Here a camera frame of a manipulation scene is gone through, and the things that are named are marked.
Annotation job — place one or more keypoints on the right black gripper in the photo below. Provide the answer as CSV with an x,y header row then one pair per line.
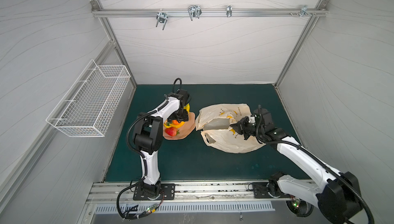
x,y
243,125

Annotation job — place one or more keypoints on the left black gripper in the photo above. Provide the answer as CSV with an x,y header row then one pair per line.
x,y
184,117

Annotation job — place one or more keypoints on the banana print plastic bag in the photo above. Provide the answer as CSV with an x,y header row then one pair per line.
x,y
215,123

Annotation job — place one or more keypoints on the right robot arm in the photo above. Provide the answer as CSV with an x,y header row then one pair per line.
x,y
336,194

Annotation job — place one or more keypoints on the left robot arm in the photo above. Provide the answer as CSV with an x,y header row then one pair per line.
x,y
147,136

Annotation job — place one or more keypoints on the yellow banana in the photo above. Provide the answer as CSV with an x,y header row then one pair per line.
x,y
168,124

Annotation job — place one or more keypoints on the orange fruit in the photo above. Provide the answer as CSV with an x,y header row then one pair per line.
x,y
175,122

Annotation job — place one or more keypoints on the red strawberry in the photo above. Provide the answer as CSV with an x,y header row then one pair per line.
x,y
172,131

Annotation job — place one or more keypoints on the green table mat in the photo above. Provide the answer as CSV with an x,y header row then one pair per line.
x,y
190,159

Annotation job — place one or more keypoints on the metal U-bolt clamp left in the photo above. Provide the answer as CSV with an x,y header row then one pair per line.
x,y
162,18

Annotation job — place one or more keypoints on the metal u-bolt clamp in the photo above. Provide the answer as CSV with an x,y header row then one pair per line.
x,y
162,18
194,11

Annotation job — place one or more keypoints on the white vent strip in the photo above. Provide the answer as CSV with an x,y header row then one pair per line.
x,y
192,207

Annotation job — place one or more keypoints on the metal U-bolt clamp middle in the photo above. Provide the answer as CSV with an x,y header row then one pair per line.
x,y
194,11

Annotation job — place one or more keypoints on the metal hook clamp right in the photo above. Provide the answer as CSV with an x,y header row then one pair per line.
x,y
303,13

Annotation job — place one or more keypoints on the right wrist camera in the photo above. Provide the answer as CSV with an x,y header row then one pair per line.
x,y
265,116

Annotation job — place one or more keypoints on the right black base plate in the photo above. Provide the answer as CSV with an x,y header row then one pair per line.
x,y
266,190

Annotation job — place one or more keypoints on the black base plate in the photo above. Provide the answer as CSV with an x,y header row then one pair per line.
x,y
160,191
266,190

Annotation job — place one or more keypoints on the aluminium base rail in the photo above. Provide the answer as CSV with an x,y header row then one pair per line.
x,y
203,191

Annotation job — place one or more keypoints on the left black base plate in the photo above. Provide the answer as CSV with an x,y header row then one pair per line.
x,y
160,191

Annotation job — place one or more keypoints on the white wire basket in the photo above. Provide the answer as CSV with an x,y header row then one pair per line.
x,y
87,108

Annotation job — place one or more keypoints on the small metal bracket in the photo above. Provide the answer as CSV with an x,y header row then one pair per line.
x,y
229,11

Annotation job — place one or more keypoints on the aluminium cross rail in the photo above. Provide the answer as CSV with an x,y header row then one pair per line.
x,y
179,13

